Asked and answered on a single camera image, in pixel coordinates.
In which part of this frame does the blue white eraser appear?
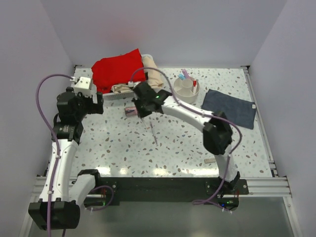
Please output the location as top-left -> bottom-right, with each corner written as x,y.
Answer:
178,74 -> 185,80

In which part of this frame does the pink purple correction tape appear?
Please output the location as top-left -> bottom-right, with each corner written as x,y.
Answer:
182,69 -> 190,79

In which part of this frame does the red cap white marker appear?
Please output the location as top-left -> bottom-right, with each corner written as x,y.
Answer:
193,79 -> 198,95

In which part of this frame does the beige small eraser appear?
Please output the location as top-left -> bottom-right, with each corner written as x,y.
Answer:
204,158 -> 216,163

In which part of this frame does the peach cap white marker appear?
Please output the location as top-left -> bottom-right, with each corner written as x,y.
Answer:
141,118 -> 150,130

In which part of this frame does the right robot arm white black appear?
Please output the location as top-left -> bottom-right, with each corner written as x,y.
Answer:
132,82 -> 240,194

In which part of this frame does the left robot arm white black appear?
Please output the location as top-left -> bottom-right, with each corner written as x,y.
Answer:
28,87 -> 104,231

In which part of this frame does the clear pen case pink cap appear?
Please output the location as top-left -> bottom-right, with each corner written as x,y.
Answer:
124,107 -> 138,117

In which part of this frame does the white plastic basket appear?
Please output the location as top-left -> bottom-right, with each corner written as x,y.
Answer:
103,54 -> 154,101

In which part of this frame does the red folded cloth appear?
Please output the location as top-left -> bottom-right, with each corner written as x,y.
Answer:
91,49 -> 143,94

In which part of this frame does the beige folded cloth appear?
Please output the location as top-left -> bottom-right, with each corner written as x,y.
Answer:
111,54 -> 163,94

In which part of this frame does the white round divided organizer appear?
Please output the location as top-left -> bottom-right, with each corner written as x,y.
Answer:
173,77 -> 200,104

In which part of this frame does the dark blue towel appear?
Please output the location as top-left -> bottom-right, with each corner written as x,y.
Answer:
201,89 -> 257,129

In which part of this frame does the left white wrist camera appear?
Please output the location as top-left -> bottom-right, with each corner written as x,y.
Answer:
72,77 -> 97,97

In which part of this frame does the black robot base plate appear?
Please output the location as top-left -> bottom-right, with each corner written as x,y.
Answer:
74,176 -> 250,208

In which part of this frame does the aluminium frame rail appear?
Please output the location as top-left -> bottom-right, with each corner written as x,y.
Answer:
240,64 -> 292,198

